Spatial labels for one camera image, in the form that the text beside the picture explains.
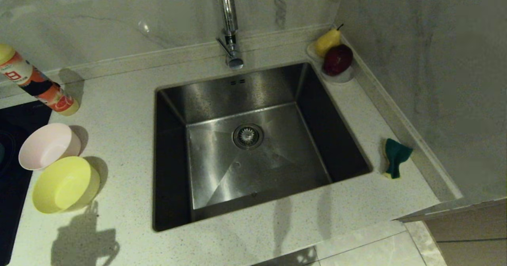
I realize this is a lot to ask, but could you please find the dark red apple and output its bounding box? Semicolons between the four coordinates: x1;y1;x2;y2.
322;44;354;77

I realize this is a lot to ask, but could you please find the stainless steel sink basin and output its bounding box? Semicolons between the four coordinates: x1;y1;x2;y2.
152;62;373;232

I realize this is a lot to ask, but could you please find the pink plastic bowl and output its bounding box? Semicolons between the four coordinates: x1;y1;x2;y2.
18;122;82;171

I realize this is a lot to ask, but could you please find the small white fruit dish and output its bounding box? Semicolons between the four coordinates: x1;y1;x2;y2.
305;40;355;84

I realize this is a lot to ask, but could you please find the beige wooden cabinet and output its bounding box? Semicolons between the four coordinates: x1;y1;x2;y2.
424;203;507;266

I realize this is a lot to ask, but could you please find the orange white dish soap bottle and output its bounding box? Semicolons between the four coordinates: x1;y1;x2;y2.
0;43;80;117

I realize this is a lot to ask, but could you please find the yellow pear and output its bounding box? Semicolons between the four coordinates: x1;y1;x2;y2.
315;23;344;57

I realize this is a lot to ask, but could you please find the green and yellow sponge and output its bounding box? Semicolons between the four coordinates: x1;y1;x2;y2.
383;138;414;180

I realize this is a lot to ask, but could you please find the chrome faucet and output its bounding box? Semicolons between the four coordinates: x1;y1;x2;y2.
216;0;244;70

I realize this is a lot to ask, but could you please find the black induction cooktop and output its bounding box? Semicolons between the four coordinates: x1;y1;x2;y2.
0;101;52;266

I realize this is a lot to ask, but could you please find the yellow plastic bowl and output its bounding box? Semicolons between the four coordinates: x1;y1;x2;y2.
32;156;101;214

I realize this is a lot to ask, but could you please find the round metal drain strainer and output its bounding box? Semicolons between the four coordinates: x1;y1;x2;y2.
233;123;264;151

